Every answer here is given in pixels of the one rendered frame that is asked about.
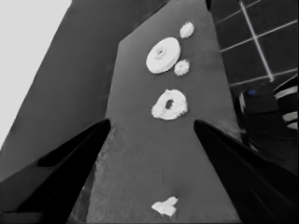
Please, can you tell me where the small white toothed gear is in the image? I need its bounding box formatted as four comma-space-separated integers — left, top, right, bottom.
178, 21, 195, 39
150, 104, 167, 120
176, 98, 189, 117
173, 59, 191, 77

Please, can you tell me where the large thick white disc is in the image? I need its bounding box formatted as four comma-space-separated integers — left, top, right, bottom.
145, 36, 181, 75

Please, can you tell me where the dark robot body block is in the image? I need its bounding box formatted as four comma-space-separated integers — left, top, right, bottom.
232, 74, 299, 174

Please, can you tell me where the small thin white T-piece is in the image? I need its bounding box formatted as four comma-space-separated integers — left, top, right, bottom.
150, 196, 179, 217

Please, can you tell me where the white round pinned carrier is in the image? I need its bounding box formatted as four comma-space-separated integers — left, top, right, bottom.
150, 89, 189, 121

